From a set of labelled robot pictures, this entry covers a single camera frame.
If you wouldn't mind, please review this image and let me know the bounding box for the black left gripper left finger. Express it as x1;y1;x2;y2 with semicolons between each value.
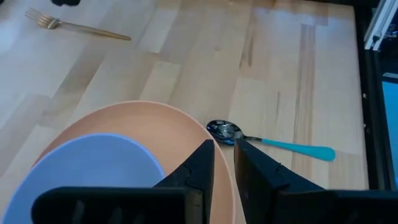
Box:
30;139;216;224

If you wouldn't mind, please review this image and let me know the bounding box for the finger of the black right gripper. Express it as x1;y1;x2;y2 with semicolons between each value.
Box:
50;0;81;7

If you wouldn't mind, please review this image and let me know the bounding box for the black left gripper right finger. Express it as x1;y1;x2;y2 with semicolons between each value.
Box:
233;138;398;224

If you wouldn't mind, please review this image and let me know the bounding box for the gold metal fork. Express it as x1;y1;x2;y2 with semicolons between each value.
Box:
24;7;132;42

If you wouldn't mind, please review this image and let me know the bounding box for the spoon with teal handle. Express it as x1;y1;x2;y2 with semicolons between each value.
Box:
206;119;337;162

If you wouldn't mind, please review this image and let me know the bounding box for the peach round plate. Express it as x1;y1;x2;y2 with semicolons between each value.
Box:
32;100;236;224

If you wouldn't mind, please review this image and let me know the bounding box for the lavender bowl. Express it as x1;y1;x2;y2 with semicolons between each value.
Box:
1;133;166;224

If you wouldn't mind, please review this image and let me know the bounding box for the silver aluminium extrusion bar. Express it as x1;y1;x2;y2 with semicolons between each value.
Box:
363;0;398;52

